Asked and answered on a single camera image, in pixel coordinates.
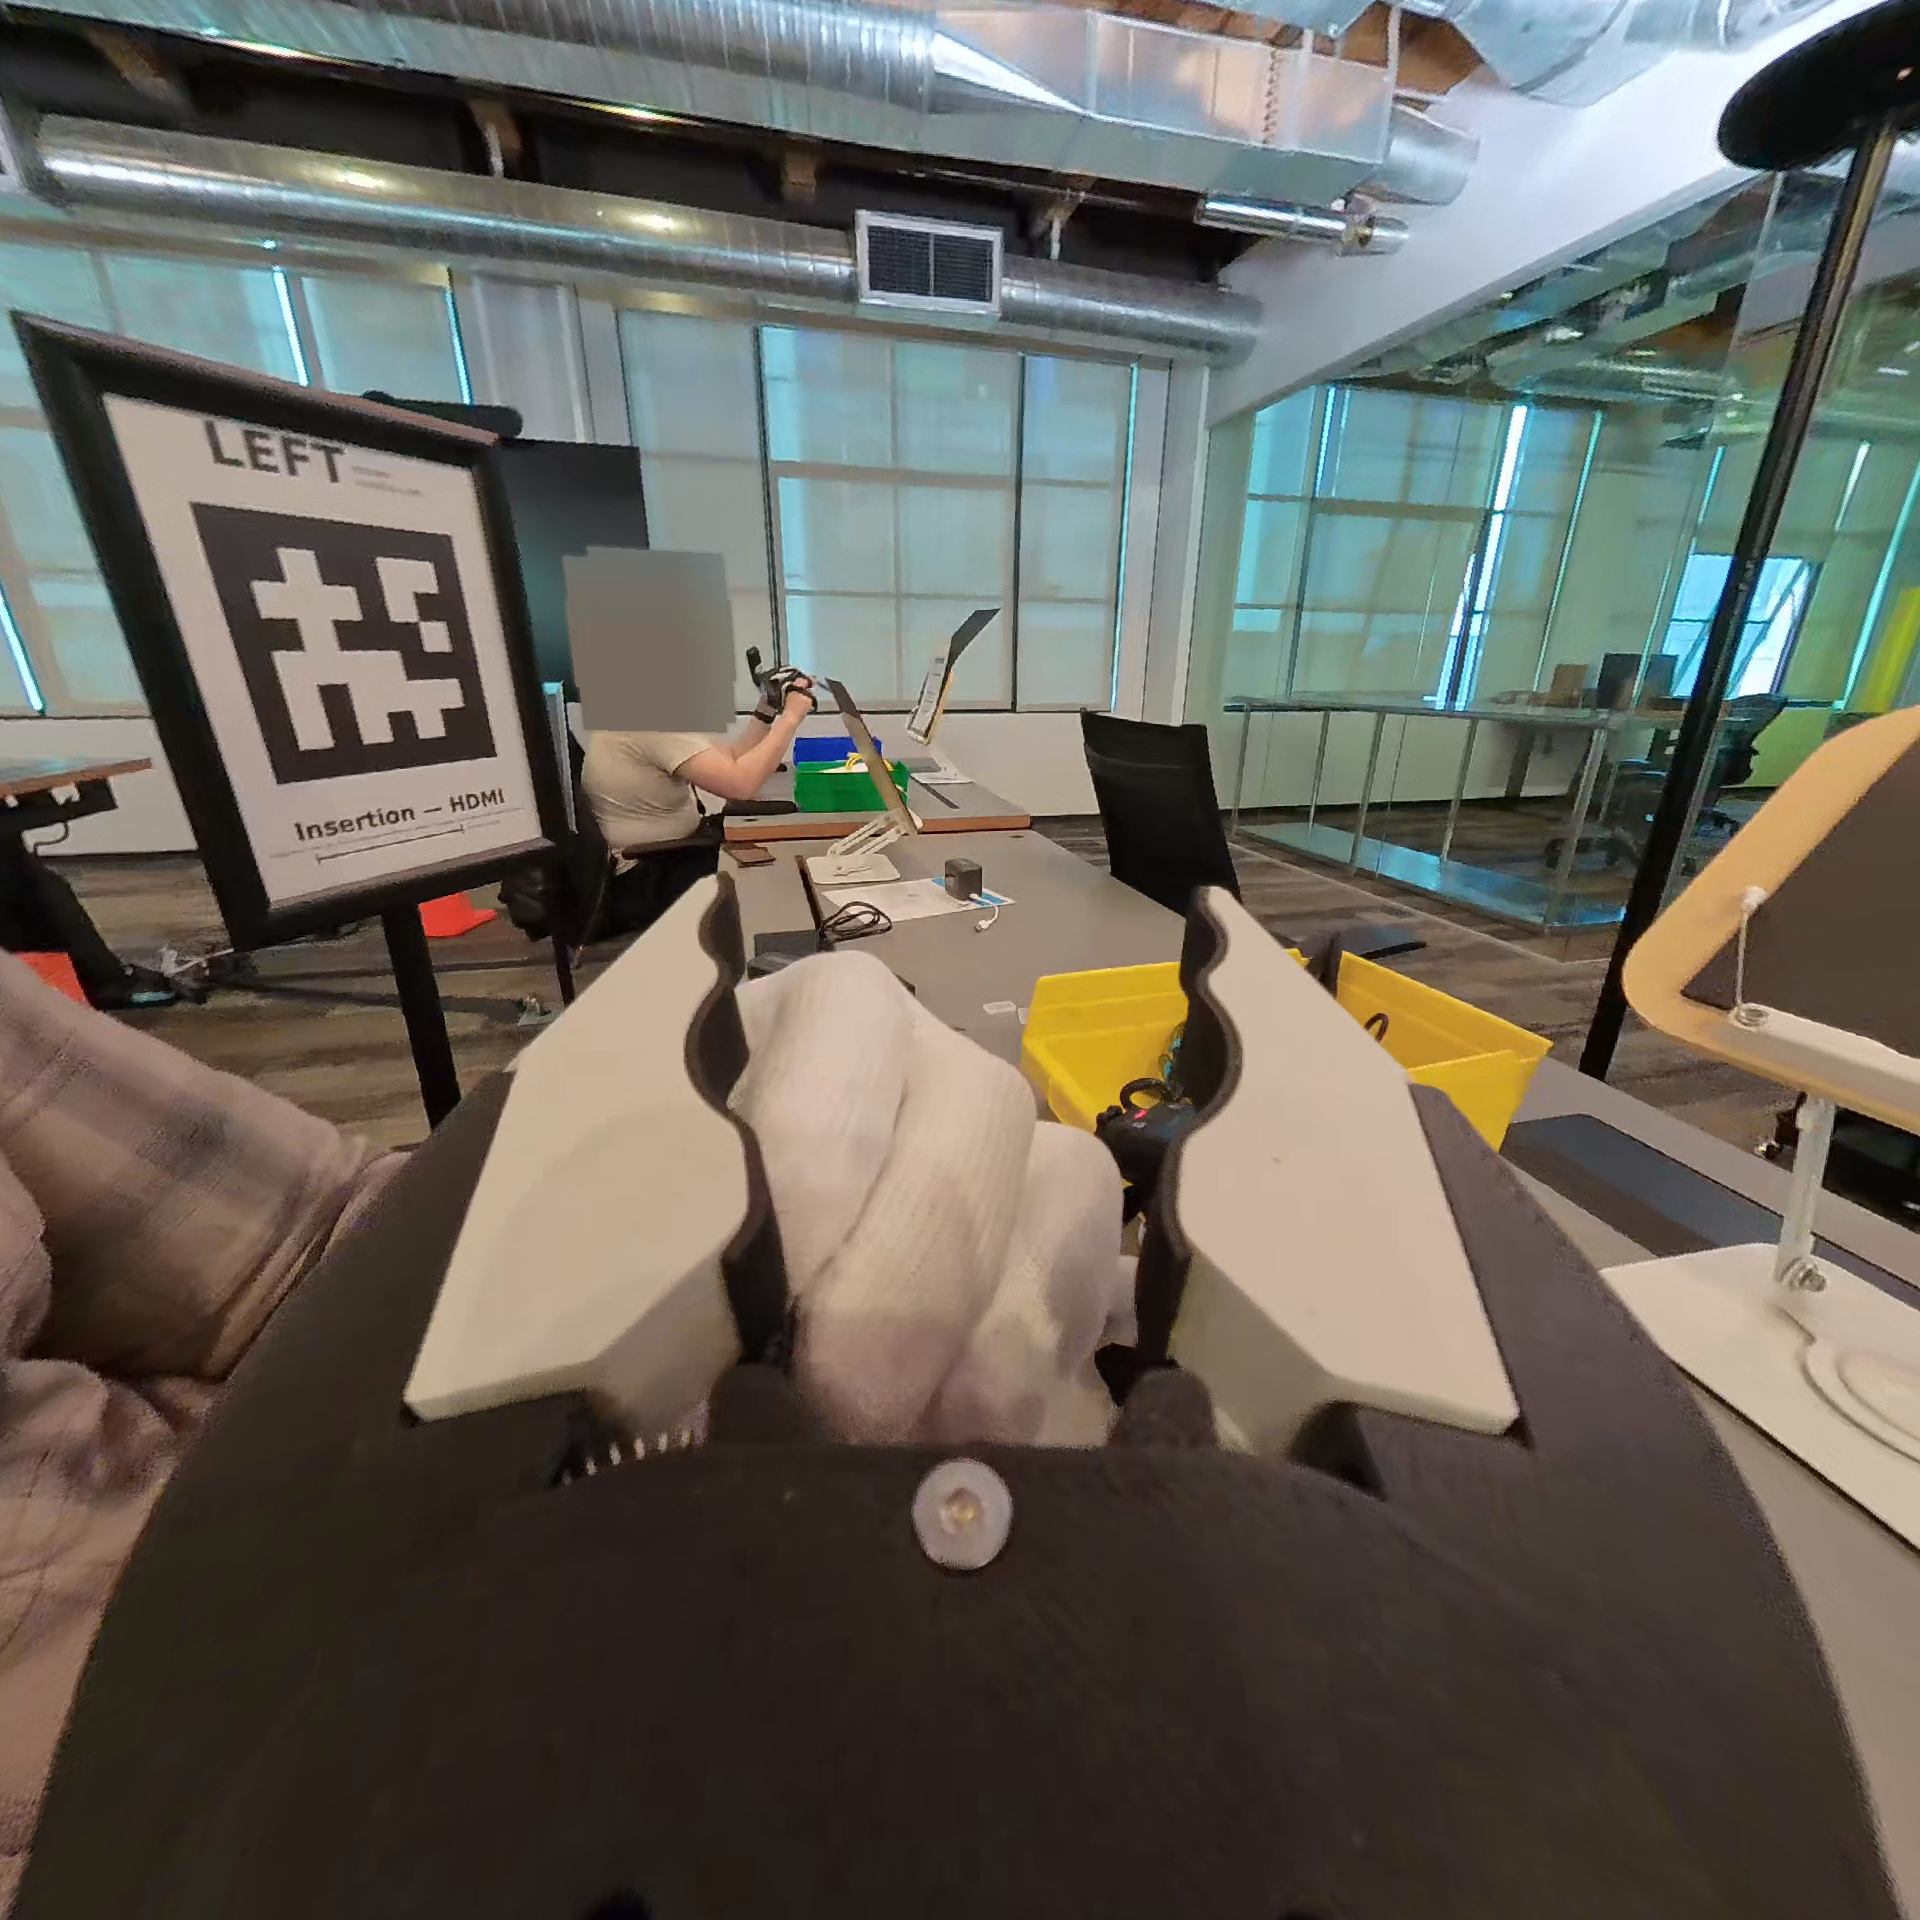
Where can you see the white paper sheet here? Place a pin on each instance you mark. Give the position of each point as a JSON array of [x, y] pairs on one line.
[[916, 903]]

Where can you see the black floor lamp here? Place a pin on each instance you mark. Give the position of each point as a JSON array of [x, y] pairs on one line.
[[1815, 97]]

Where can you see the flat black box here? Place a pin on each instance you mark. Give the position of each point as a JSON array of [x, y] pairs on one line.
[[794, 947]]

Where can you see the white air vent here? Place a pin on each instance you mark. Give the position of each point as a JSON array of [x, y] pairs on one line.
[[927, 262]]

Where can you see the yellow plastic bin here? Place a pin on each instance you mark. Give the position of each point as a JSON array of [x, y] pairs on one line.
[[1095, 1020]]

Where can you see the blue plastic bin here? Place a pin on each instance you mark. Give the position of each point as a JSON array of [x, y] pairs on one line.
[[823, 748]]

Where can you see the green plastic bin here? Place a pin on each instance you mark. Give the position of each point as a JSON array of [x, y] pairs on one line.
[[839, 790]]

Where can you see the silver ceiling duct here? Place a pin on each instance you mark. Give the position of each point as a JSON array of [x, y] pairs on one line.
[[450, 226]]

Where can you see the person's left forearm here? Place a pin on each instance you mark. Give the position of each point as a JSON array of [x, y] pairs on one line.
[[136, 1171]]

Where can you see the black cube charger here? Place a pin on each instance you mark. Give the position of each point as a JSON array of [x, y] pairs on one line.
[[961, 884]]

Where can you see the person's left hand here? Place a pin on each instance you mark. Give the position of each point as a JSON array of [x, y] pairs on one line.
[[901, 1200]]

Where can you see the black framed marker sign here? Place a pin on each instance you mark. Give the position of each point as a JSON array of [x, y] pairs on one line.
[[344, 645]]

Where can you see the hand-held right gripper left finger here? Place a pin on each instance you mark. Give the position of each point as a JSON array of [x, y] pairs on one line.
[[599, 1171]]

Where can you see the black office chair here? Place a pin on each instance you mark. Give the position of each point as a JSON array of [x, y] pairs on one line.
[[1156, 813]]

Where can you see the small orange cone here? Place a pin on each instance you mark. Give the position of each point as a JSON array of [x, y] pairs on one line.
[[458, 917]]

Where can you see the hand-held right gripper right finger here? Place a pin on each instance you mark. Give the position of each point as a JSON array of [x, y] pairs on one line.
[[1320, 1200]]

